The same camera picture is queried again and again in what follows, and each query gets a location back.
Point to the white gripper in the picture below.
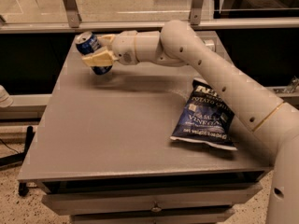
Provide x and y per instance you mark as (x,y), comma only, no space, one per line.
(123,48)

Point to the blue pepsi can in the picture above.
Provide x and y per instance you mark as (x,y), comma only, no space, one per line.
(86,44)

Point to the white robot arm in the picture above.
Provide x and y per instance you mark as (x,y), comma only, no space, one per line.
(272,121)

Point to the green white soda can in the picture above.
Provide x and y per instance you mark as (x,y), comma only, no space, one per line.
(210,44)

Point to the grey cabinet with drawers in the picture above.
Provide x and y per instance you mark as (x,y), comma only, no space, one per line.
(103,152)

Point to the white object at left edge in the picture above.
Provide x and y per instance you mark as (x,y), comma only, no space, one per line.
(5,99)

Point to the blue potato chips bag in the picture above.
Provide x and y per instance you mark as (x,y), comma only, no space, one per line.
(205,118)

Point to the black stand leg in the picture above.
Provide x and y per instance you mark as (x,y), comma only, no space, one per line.
(18,158)

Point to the left metal railing bracket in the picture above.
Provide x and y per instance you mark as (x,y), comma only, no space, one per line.
(72,14)

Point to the metal railing bracket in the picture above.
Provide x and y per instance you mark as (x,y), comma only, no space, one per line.
(72,14)
(195,12)

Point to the right metal railing bracket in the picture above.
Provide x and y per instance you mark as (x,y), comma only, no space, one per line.
(195,12)

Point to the metal bracket at right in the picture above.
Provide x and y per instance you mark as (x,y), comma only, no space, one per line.
(290,88)

